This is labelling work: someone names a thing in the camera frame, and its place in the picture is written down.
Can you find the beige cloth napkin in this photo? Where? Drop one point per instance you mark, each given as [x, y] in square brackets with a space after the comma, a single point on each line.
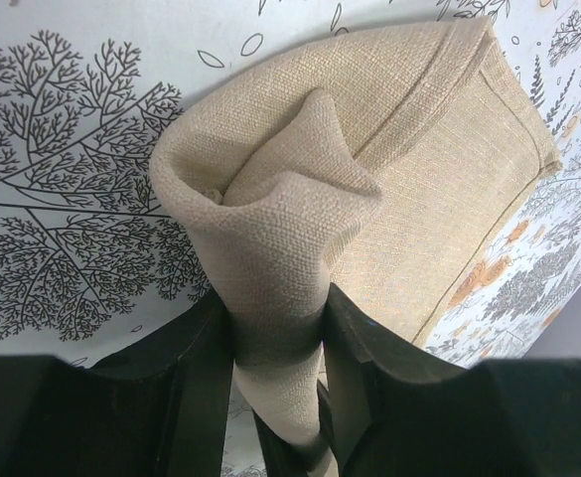
[382, 161]

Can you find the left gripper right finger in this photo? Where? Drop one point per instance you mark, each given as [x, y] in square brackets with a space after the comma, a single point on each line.
[396, 410]

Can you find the floral tablecloth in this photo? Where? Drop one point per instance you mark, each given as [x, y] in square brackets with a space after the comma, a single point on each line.
[90, 262]

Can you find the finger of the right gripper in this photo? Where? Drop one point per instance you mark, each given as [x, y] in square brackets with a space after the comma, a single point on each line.
[281, 459]

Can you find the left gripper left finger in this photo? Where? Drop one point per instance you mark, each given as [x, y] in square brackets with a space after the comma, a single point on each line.
[156, 408]

